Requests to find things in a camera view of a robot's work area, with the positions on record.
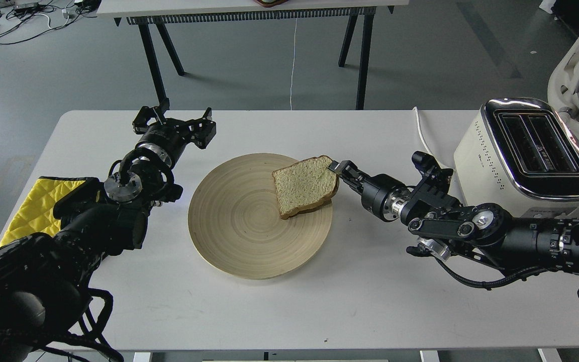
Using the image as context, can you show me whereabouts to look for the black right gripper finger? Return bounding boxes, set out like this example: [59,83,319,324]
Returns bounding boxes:
[328,160,368,179]
[338,174,363,195]

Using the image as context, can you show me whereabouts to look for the yellow quilted cloth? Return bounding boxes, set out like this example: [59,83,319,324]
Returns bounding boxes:
[0,176,99,248]

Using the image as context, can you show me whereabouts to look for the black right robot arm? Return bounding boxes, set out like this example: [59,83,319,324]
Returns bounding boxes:
[329,151,579,298]

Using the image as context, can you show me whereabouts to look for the white toaster power cable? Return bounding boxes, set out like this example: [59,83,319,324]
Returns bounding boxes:
[413,106,457,172]

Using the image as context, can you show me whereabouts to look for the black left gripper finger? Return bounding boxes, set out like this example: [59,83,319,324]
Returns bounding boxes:
[132,98,170,134]
[184,107,216,149]

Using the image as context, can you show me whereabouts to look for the thin white hanging cable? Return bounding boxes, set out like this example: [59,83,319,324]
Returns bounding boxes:
[289,18,298,111]

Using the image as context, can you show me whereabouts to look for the white background table black legs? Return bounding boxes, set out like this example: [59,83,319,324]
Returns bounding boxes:
[95,1,411,110]

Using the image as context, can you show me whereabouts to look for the slice of bread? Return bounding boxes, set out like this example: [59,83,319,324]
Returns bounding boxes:
[272,154,339,220]

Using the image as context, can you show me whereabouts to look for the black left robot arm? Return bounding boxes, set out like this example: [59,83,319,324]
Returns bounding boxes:
[0,99,216,361]

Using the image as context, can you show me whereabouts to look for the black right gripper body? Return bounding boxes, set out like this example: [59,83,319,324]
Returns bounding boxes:
[353,172,411,222]

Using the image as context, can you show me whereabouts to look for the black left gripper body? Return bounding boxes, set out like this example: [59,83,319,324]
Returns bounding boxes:
[135,119,196,154]

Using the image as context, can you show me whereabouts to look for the cables and adapters on floor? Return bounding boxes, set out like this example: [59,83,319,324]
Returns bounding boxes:
[0,0,102,51]

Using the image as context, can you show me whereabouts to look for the round wooden plate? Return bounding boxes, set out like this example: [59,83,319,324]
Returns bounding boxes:
[188,153,334,280]

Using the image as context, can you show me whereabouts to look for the cream chrome toaster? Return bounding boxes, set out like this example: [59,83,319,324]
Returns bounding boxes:
[453,97,579,218]

